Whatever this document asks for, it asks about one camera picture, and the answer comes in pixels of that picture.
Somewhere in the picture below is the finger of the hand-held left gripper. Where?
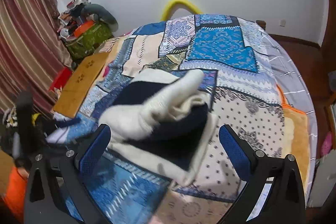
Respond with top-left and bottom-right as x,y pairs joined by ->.
45,118 -> 80,146

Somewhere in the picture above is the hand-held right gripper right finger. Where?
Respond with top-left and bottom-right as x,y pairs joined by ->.
219,124 -> 306,224

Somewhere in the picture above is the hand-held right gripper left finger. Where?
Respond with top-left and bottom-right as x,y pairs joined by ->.
24,124 -> 112,224

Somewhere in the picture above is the white and navy sweater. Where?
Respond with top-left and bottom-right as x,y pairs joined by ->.
100,68 -> 219,186

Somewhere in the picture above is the white paper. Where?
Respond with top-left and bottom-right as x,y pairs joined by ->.
46,130 -> 69,144

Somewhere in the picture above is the yellow and black item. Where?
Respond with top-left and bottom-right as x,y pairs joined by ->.
2,108 -> 42,128

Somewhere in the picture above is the wooden lap table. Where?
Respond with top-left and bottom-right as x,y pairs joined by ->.
53,52 -> 111,118

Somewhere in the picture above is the red plastic item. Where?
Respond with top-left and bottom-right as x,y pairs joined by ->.
50,68 -> 74,90

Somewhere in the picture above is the orange fleece blanket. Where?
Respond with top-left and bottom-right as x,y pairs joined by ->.
277,85 -> 311,182

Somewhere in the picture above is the orange object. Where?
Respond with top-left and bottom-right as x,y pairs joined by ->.
3,166 -> 30,220

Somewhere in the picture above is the striped brown curtain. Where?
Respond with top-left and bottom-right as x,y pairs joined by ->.
0,0 -> 71,114

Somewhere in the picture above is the green patterned bag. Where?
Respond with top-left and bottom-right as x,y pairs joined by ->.
64,22 -> 114,60

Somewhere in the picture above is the striped cloth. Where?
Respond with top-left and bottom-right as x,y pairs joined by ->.
97,38 -> 118,54

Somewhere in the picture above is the white cabinet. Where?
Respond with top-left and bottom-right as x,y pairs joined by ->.
306,153 -> 336,209

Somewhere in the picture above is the pink object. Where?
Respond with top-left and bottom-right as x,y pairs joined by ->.
322,132 -> 333,157

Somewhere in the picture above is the orange box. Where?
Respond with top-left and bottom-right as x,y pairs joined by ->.
73,21 -> 95,37

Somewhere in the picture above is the grey bed sheet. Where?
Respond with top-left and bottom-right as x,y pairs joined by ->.
252,22 -> 315,161

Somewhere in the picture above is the wooden furniture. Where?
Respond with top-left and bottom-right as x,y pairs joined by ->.
323,93 -> 336,136

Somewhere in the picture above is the blue patchwork blanket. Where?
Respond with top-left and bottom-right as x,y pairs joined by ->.
60,13 -> 286,224

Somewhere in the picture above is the pile of clutter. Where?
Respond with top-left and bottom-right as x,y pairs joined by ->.
58,0 -> 90,38

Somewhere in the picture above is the grey plush toy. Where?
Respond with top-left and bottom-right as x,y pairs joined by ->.
81,4 -> 118,30

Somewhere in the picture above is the yellow foam tube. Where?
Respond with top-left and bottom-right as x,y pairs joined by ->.
161,0 -> 204,22

